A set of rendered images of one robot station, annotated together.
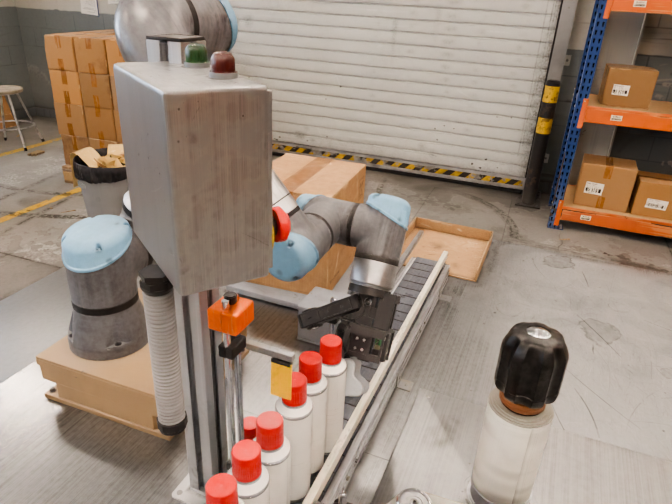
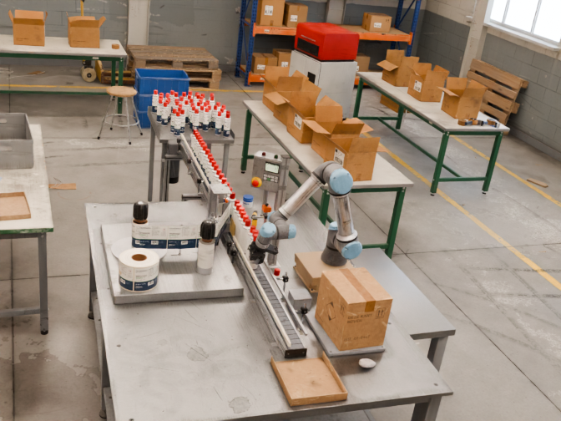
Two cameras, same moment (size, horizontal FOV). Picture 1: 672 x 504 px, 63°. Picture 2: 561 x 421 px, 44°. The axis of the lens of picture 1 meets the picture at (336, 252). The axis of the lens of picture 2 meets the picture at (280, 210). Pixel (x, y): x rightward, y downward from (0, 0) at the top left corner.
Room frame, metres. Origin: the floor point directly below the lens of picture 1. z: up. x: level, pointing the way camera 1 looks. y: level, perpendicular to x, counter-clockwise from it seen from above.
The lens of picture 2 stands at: (3.29, -2.20, 2.81)
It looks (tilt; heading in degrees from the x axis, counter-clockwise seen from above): 25 degrees down; 138
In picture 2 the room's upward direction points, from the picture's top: 8 degrees clockwise
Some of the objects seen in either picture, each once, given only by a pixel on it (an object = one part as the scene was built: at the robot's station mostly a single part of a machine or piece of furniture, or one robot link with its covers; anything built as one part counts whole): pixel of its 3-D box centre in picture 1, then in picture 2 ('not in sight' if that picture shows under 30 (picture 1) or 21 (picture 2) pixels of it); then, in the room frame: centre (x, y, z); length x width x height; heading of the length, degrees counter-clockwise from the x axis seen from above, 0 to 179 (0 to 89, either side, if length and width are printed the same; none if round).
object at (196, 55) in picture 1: (196, 54); not in sight; (0.57, 0.15, 1.49); 0.03 x 0.03 x 0.02
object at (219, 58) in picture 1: (223, 63); not in sight; (0.52, 0.11, 1.49); 0.03 x 0.03 x 0.02
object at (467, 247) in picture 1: (443, 246); (307, 377); (1.53, -0.33, 0.85); 0.30 x 0.26 x 0.04; 159
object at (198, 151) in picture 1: (194, 169); (269, 172); (0.53, 0.15, 1.38); 0.17 x 0.10 x 0.19; 34
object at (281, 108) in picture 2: not in sight; (290, 102); (-1.60, 2.13, 0.97); 0.44 x 0.38 x 0.37; 76
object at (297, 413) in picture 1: (293, 436); (251, 242); (0.57, 0.05, 0.98); 0.05 x 0.05 x 0.20
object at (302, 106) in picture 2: not in sight; (308, 117); (-1.18, 1.99, 0.97); 0.45 x 0.38 x 0.37; 73
